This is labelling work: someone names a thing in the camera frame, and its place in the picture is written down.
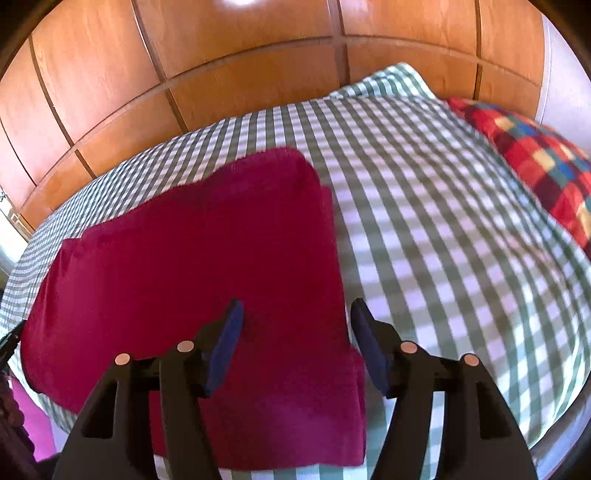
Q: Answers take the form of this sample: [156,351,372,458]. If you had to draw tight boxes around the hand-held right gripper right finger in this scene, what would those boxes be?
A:
[349,298,539,480]

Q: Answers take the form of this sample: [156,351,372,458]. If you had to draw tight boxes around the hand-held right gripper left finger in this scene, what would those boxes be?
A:
[52,298,245,480]

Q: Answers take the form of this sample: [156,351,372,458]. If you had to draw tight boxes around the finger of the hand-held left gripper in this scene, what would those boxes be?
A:
[0,320,27,366]

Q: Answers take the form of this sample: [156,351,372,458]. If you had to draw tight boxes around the red garment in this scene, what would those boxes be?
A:
[20,147,368,470]

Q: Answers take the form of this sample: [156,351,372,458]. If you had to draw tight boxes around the pink cloth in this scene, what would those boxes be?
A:
[11,376,54,462]

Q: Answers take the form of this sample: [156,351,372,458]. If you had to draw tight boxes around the green white checked bed sheet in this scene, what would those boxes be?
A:
[0,62,591,480]

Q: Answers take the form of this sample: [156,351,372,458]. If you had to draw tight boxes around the multicoloured checked pillow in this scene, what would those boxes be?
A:
[446,96,591,260]

